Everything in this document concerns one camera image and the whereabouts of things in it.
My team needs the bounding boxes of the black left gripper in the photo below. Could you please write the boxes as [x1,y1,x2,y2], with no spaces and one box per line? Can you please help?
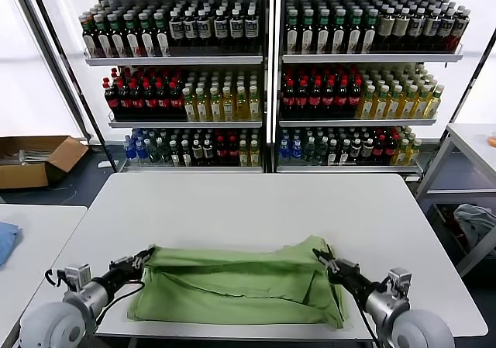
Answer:
[95,246,157,293]

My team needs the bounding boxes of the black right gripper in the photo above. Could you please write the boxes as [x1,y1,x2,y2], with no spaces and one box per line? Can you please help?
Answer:
[311,246,383,307]

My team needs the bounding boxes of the green t-shirt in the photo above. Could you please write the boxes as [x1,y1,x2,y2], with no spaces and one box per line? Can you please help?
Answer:
[126,235,352,329]

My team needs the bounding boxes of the green clear bottle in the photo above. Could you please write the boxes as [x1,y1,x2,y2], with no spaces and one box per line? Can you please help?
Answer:
[315,137,328,166]
[157,139,171,166]
[146,138,160,165]
[303,137,316,166]

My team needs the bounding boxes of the cola bottle red cap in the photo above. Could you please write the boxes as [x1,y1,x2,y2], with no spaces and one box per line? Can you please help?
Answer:
[334,78,349,119]
[281,78,296,119]
[372,135,386,163]
[129,81,146,121]
[168,81,185,121]
[308,78,322,119]
[102,78,120,121]
[215,136,228,167]
[142,81,159,121]
[321,78,336,119]
[347,78,363,119]
[384,135,398,163]
[294,78,309,119]
[115,81,133,121]
[155,81,171,121]
[226,136,239,167]

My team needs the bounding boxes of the blue folded cloth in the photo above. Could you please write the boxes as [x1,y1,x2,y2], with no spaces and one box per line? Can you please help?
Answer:
[0,221,23,268]

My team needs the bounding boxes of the brown cardboard box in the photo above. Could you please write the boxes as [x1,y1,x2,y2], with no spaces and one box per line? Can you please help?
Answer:
[0,135,91,191]

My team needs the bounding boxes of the clear plastic parts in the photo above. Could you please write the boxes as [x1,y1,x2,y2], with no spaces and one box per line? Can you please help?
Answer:
[17,149,53,167]

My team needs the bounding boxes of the grey crumpled cloth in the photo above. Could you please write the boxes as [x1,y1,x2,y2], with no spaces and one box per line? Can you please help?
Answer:
[453,203,496,250]

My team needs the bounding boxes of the white metal shelf rack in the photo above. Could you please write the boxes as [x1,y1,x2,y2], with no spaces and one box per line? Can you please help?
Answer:
[273,0,489,182]
[57,0,272,174]

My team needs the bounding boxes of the dark bottle green cap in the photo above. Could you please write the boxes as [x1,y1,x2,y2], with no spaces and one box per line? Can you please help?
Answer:
[361,9,380,54]
[315,9,332,54]
[108,13,127,58]
[285,9,300,54]
[153,12,171,57]
[347,9,363,54]
[122,12,141,57]
[332,9,348,54]
[95,13,112,58]
[138,12,156,57]
[300,9,316,54]
[81,14,98,58]

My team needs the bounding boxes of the dark bottle blue-white label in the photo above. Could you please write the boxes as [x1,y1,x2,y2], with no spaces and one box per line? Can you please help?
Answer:
[437,8,457,51]
[451,8,472,53]
[243,9,260,49]
[168,10,184,49]
[229,9,246,49]
[196,9,213,49]
[407,8,427,49]
[182,9,198,49]
[213,9,230,49]
[422,8,443,50]

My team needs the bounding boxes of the dark bottle beige label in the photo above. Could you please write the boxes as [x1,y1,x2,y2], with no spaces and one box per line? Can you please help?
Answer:
[392,8,412,49]
[377,8,396,49]

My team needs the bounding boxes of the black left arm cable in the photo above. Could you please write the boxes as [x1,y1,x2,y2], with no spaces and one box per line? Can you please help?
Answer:
[95,280,146,326]

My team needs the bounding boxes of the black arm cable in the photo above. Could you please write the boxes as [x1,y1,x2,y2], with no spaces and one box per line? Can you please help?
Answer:
[356,301,379,343]
[95,280,146,326]

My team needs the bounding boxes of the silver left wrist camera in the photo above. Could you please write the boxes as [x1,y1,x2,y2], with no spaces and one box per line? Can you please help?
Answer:
[63,264,93,293]

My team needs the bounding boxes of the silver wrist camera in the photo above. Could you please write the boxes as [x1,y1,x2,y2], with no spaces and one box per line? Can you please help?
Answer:
[387,268,412,298]
[63,264,93,293]

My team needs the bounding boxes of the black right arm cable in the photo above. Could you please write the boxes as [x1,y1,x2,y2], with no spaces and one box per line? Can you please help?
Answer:
[356,301,379,343]

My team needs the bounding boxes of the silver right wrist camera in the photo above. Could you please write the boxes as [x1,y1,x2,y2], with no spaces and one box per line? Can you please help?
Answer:
[387,268,412,298]

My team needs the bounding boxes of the grey metal frame table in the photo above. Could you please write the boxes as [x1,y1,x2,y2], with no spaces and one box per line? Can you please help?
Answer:
[415,122,496,280]

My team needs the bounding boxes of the black slanted frame post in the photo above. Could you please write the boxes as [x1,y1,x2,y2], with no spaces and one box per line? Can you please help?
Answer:
[27,0,121,173]

